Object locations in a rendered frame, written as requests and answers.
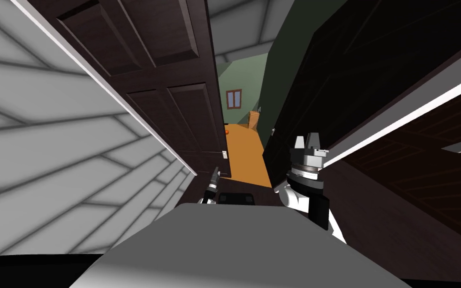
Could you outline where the dark brown panelled door leaf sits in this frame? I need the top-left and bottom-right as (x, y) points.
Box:
(26, 0), (232, 179)

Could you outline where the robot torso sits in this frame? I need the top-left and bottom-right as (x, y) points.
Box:
(68, 192), (412, 288)

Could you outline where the brown framed window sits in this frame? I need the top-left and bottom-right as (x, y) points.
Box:
(225, 89), (243, 111)

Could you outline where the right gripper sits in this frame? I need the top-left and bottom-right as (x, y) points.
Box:
(289, 132), (330, 166)

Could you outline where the dark plain door leaf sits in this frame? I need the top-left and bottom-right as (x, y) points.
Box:
(262, 0), (461, 190)

